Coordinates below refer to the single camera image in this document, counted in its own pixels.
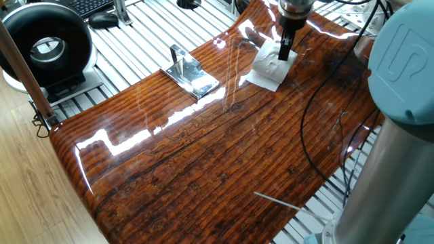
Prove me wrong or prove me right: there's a glossy wood pattern mat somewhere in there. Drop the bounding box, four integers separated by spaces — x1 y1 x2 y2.
49 0 386 244

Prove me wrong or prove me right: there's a brown wooden pole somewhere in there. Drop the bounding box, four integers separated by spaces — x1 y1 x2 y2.
0 20 59 128

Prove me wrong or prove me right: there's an aluminium upright bracket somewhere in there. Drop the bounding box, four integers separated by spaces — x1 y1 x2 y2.
113 0 133 26

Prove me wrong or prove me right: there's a thick black cable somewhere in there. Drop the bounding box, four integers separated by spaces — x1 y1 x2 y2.
299 0 380 196

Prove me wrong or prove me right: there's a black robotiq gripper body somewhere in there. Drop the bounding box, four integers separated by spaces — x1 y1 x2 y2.
278 15 308 35

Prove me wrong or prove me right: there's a thin black wire loop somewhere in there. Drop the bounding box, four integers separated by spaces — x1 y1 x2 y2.
31 110 51 139

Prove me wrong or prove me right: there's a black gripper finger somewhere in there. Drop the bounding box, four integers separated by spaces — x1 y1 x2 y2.
277 30 296 62

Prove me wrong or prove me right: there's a chrome toilet paper holder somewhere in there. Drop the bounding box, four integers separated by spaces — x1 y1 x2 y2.
159 44 220 101

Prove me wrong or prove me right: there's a black computer mouse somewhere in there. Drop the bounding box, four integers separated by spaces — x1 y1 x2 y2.
88 12 119 29

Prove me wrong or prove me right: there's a black round ring device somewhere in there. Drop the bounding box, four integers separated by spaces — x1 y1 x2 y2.
0 2 104 104

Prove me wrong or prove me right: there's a silver wrist coupling flange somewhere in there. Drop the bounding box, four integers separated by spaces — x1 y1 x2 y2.
277 0 315 20

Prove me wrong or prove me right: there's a white toilet paper roll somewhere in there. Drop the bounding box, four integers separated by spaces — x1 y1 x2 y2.
245 39 298 92

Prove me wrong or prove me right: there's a silver perforated mounting plate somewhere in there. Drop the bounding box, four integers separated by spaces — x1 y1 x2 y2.
340 3 386 35

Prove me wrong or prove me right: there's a black computer keyboard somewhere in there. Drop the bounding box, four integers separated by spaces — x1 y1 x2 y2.
67 0 115 18

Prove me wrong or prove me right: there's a black round disc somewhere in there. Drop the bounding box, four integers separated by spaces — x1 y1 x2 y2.
176 0 202 10

